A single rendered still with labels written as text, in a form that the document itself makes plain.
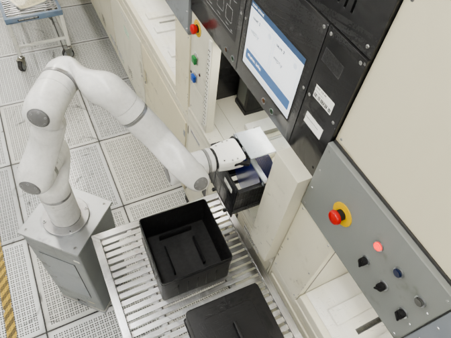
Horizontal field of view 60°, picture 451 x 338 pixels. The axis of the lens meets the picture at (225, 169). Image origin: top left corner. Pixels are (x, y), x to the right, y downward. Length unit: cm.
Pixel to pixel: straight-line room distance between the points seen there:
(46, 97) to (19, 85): 250
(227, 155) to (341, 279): 67
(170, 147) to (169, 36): 140
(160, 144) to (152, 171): 167
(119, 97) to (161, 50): 132
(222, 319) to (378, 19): 107
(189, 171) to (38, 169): 51
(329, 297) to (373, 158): 76
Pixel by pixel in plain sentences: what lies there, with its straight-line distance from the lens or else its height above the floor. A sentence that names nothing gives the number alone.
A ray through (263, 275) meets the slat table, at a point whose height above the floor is 76.
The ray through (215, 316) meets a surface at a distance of 147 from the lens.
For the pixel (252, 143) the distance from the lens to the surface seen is 134.
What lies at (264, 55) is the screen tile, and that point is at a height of 157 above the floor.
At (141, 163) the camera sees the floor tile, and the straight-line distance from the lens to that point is 287.
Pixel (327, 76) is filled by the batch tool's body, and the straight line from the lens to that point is 96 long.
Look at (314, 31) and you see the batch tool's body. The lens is 98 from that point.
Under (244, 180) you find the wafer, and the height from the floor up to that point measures 104.
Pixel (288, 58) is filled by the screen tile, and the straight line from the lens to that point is 108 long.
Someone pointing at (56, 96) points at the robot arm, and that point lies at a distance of 113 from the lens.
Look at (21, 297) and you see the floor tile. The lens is 255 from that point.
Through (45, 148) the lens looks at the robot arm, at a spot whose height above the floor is 129.
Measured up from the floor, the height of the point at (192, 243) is 77.
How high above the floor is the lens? 227
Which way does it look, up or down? 53 degrees down
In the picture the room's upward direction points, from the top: 9 degrees clockwise
